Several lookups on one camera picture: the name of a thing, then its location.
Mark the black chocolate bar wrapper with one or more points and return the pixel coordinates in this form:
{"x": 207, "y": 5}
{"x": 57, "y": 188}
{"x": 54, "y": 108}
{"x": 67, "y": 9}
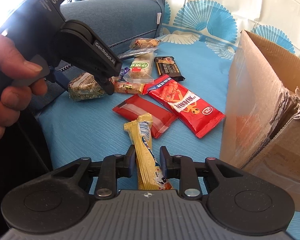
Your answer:
{"x": 166, "y": 66}

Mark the purple milk candy wrapper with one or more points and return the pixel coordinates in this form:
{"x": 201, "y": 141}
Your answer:
{"x": 124, "y": 71}

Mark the brown cardboard box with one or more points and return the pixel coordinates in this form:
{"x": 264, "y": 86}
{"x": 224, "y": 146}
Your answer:
{"x": 261, "y": 132}

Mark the silver stick sachet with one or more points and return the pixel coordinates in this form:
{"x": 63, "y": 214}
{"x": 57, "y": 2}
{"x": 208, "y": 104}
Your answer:
{"x": 134, "y": 53}

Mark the round puffed rice cake packet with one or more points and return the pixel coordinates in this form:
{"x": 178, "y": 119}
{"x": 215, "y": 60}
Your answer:
{"x": 84, "y": 87}

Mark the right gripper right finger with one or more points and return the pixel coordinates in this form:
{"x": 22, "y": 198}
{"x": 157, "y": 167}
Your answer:
{"x": 233, "y": 198}

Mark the red spicy snack packet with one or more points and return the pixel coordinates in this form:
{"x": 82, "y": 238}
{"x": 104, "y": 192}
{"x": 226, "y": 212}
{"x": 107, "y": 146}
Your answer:
{"x": 198, "y": 115}

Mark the small peanut candy bar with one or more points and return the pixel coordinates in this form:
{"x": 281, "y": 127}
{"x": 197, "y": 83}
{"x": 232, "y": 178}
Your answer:
{"x": 125, "y": 87}

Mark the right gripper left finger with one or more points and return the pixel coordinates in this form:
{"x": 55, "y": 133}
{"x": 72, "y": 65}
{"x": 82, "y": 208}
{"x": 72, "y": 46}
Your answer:
{"x": 60, "y": 199}

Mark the yellow wafer snack packet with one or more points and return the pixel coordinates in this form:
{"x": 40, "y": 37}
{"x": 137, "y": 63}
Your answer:
{"x": 150, "y": 176}

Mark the clear bag of nuts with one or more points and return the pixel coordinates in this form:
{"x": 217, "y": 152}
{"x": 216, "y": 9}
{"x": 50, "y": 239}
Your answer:
{"x": 142, "y": 43}

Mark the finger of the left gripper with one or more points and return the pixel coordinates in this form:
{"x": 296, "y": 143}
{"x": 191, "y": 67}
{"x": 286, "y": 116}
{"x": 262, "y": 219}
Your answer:
{"x": 58, "y": 77}

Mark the blue fan pattern cloth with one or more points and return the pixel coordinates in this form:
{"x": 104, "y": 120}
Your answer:
{"x": 202, "y": 36}

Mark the green label pastry packet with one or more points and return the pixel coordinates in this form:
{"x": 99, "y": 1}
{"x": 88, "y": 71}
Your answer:
{"x": 140, "y": 70}

